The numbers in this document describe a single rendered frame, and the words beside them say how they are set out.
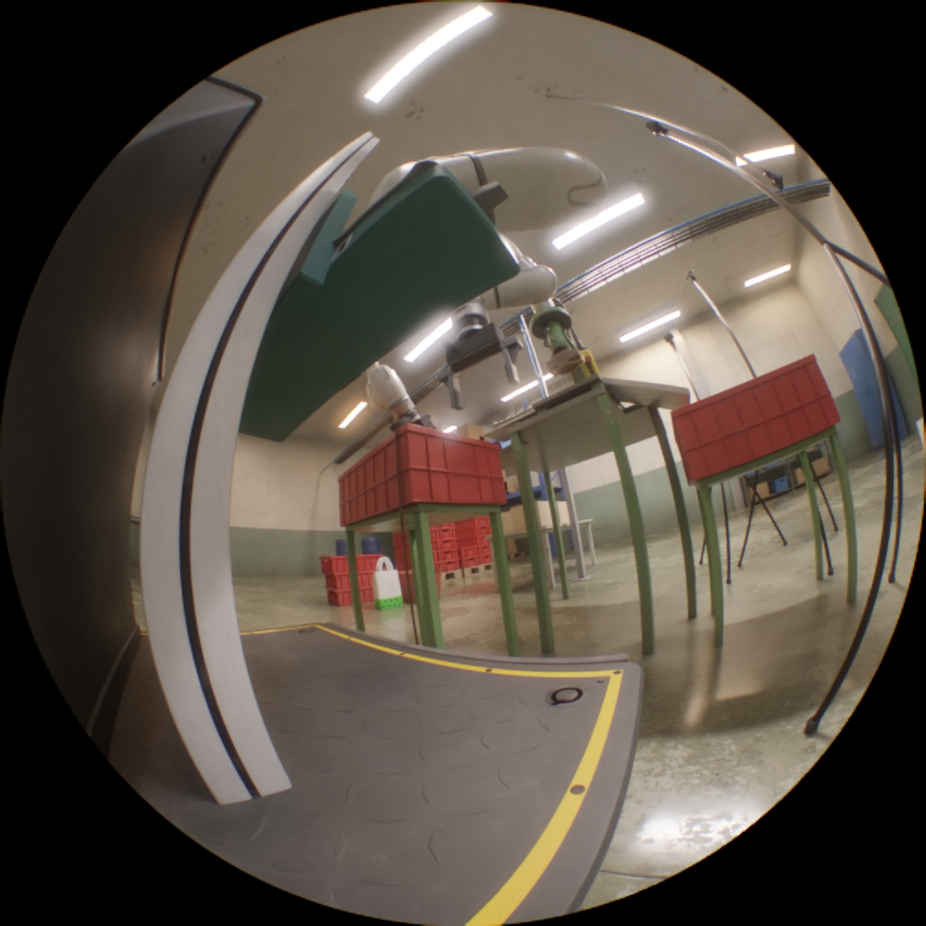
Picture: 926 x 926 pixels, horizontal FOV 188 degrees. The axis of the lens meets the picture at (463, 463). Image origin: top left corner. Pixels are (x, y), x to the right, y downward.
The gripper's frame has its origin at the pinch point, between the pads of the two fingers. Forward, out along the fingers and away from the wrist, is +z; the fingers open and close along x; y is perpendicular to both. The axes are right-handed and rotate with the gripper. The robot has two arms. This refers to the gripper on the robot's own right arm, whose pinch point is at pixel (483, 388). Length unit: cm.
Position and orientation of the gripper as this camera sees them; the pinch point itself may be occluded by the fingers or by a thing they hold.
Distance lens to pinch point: 57.6
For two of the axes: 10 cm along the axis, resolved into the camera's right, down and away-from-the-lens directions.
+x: 8.1, -2.7, -5.2
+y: -5.7, -1.7, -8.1
